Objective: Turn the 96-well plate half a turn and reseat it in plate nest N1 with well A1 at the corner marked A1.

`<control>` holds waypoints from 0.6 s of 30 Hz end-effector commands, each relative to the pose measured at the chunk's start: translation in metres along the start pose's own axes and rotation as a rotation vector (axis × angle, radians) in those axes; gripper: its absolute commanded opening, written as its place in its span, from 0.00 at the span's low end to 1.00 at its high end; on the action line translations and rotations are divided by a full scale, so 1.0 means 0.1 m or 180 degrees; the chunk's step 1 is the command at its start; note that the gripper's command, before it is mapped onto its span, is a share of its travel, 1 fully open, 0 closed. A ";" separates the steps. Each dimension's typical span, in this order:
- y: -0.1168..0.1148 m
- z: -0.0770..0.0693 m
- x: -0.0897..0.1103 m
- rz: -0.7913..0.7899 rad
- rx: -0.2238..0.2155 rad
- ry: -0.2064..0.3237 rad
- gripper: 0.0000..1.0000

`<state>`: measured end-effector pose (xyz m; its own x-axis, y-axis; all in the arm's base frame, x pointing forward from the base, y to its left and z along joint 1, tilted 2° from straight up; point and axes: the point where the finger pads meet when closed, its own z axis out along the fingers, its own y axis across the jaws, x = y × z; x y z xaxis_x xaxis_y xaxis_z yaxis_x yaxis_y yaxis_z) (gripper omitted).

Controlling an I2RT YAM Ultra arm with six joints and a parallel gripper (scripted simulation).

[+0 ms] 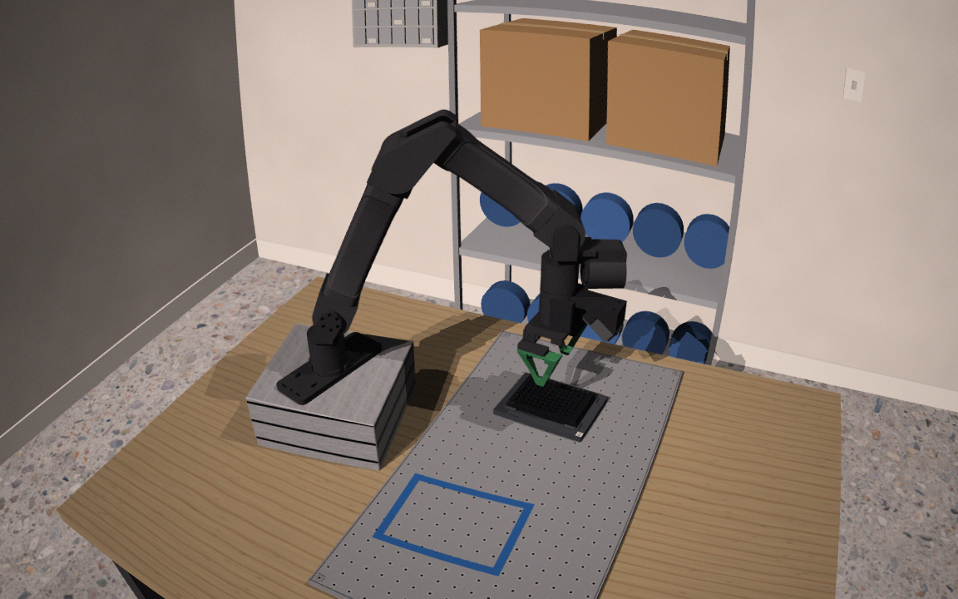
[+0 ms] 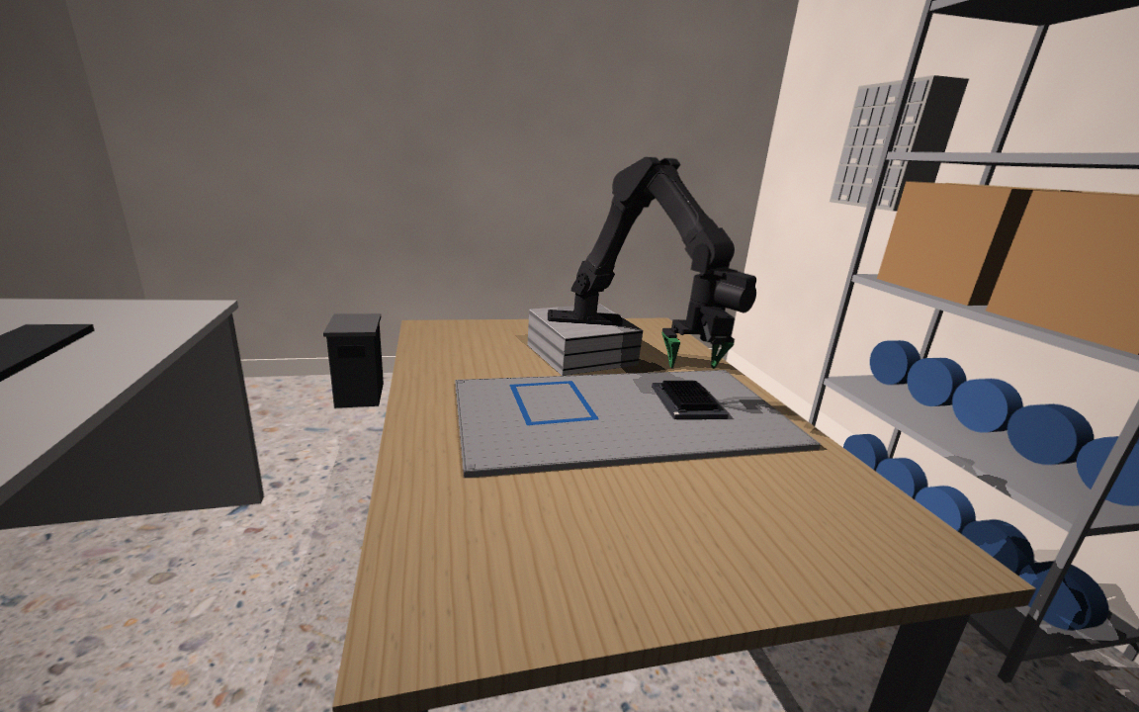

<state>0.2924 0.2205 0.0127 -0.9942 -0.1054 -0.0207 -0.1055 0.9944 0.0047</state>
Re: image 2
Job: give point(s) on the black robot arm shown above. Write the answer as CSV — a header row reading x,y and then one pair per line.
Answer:
x,y
706,244

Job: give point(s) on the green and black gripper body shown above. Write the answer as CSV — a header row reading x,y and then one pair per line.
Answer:
x,y
678,326

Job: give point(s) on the blue tape outline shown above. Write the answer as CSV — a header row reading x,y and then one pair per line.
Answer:
x,y
575,389

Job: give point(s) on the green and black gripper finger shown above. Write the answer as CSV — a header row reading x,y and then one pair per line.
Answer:
x,y
724,349
673,348

